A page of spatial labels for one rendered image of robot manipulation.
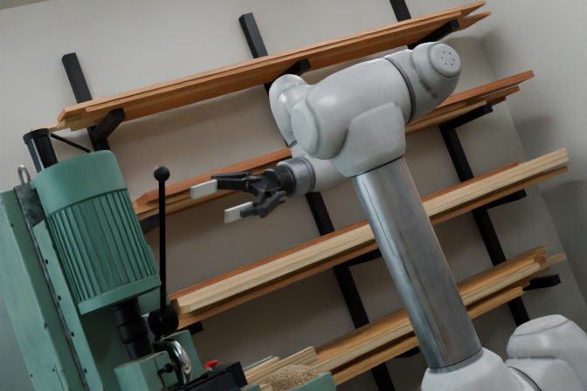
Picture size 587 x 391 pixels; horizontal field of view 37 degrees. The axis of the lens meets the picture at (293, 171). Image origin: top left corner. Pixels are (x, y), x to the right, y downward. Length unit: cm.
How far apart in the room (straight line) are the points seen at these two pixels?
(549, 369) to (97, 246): 90
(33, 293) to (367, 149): 88
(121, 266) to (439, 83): 74
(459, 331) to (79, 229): 78
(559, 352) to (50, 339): 107
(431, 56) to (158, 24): 321
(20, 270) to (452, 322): 99
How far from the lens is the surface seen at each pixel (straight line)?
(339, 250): 408
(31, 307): 206
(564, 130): 533
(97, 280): 182
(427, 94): 157
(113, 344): 197
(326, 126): 147
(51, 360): 206
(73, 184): 183
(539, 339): 167
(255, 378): 201
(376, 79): 152
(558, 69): 526
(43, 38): 448
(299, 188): 203
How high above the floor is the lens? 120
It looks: 4 degrees up
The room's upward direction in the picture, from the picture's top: 21 degrees counter-clockwise
